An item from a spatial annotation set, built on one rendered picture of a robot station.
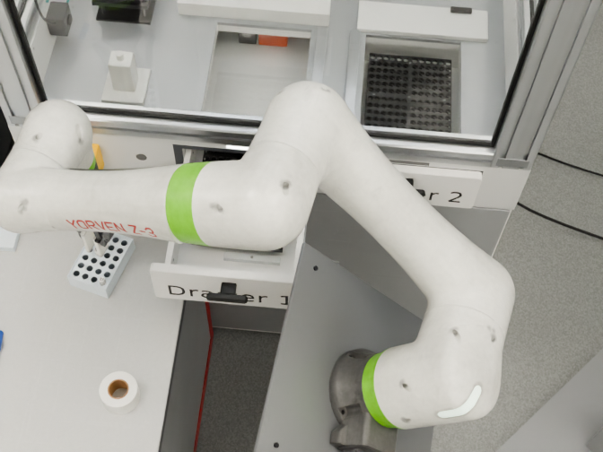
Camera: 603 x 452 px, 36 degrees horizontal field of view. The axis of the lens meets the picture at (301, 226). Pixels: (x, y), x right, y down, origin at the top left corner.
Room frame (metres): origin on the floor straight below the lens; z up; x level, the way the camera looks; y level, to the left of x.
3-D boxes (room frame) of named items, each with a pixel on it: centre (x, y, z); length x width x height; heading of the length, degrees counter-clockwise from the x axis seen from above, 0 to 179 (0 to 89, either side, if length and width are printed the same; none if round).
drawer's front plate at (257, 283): (0.77, 0.13, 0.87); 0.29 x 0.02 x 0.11; 87
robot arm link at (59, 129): (0.87, 0.40, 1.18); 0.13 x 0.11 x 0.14; 166
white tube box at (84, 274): (0.86, 0.39, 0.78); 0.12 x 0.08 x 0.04; 162
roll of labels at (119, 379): (0.59, 0.32, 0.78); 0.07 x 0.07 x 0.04
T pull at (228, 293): (0.75, 0.13, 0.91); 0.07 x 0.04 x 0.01; 87
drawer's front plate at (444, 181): (1.02, -0.20, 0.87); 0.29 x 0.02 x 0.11; 87
